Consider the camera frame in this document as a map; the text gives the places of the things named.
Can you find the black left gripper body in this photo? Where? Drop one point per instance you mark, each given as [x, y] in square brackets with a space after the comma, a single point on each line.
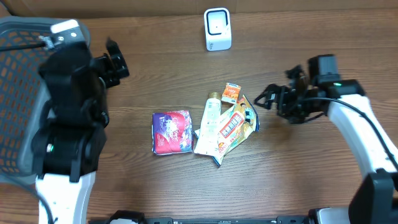
[111, 75]

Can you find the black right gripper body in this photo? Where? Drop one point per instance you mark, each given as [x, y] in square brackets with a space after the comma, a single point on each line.
[288, 102]

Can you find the orange kleenex tissue pack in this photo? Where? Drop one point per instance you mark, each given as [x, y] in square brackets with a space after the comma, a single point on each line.
[231, 93]

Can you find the yellow snack bag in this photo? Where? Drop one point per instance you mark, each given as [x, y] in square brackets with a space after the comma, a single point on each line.
[234, 126]

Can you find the white bamboo print tube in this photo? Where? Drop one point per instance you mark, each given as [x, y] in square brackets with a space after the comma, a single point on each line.
[210, 124]

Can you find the red purple pad pack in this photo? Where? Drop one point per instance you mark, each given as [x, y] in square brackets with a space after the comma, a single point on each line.
[172, 132]

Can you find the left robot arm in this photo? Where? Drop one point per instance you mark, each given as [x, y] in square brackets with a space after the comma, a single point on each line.
[71, 136]

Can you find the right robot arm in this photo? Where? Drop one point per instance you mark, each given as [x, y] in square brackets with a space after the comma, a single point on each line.
[349, 109]

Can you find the white barcode scanner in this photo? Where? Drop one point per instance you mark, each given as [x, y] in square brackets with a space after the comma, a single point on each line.
[217, 26]

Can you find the grey plastic basket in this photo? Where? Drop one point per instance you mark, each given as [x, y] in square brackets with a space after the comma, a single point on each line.
[23, 92]

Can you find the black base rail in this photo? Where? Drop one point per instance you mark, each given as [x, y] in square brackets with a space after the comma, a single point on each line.
[124, 216]

